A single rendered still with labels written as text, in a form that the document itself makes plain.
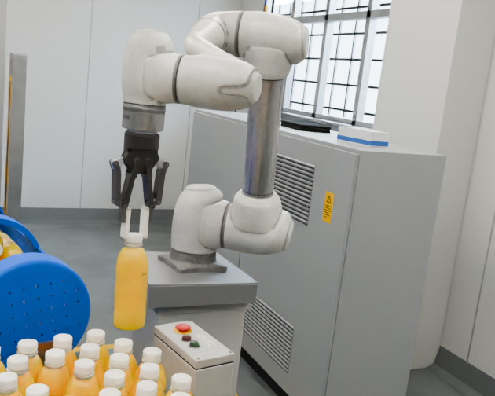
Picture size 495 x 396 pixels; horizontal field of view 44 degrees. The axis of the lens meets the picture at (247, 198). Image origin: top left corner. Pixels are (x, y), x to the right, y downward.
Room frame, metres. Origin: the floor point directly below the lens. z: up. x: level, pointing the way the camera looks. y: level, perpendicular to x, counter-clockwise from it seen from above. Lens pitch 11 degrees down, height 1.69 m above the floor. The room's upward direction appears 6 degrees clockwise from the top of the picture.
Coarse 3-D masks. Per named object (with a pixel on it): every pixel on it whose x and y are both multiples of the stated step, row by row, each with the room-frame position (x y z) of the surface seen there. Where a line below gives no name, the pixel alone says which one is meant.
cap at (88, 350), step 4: (84, 344) 1.22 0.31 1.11; (88, 344) 1.22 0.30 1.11; (92, 344) 1.22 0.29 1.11; (96, 344) 1.22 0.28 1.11; (80, 348) 1.20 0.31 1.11; (84, 348) 1.20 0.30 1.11; (88, 348) 1.20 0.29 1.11; (92, 348) 1.20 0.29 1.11; (96, 348) 1.20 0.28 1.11; (80, 352) 1.20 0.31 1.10; (84, 352) 1.19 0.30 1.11; (88, 352) 1.19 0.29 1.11; (92, 352) 1.19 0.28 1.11; (96, 352) 1.20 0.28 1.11; (84, 356) 1.19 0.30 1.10; (88, 356) 1.19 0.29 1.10; (92, 356) 1.20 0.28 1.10; (96, 356) 1.20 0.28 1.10
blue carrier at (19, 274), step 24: (0, 216) 1.73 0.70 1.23; (24, 240) 1.89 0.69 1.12; (0, 264) 1.36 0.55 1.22; (24, 264) 1.35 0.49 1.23; (48, 264) 1.38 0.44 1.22; (0, 288) 1.32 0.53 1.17; (24, 288) 1.35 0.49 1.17; (48, 288) 1.38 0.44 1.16; (72, 288) 1.42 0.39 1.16; (0, 312) 1.32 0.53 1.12; (24, 312) 1.35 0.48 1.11; (48, 312) 1.38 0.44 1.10; (72, 312) 1.42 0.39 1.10; (0, 336) 1.32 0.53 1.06; (24, 336) 1.35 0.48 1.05; (48, 336) 1.39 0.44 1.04; (72, 336) 1.42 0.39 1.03; (0, 360) 1.32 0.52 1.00
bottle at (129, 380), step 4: (108, 368) 1.19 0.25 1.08; (112, 368) 1.16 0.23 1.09; (116, 368) 1.16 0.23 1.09; (120, 368) 1.17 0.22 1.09; (124, 368) 1.17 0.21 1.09; (128, 372) 1.18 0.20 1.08; (128, 376) 1.17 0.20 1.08; (132, 376) 1.18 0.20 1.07; (128, 380) 1.17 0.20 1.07; (132, 380) 1.18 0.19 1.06; (100, 384) 1.17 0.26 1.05; (128, 384) 1.16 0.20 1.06; (132, 384) 1.17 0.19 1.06; (128, 388) 1.16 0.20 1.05
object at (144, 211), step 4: (144, 208) 1.34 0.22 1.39; (148, 208) 1.33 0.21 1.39; (144, 212) 1.34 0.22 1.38; (148, 212) 1.33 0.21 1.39; (144, 216) 1.33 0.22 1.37; (148, 216) 1.33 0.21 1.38; (140, 220) 1.35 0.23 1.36; (144, 220) 1.33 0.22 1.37; (140, 224) 1.35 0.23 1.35; (144, 224) 1.33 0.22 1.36; (140, 228) 1.35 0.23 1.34; (144, 228) 1.33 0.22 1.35; (140, 232) 1.35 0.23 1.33; (144, 232) 1.33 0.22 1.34; (144, 236) 1.33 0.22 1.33
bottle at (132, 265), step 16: (128, 256) 1.30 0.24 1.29; (144, 256) 1.31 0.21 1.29; (128, 272) 1.29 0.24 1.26; (144, 272) 1.31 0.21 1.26; (128, 288) 1.29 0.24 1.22; (144, 288) 1.31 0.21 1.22; (128, 304) 1.29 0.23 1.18; (144, 304) 1.31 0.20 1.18; (128, 320) 1.29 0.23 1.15; (144, 320) 1.31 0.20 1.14
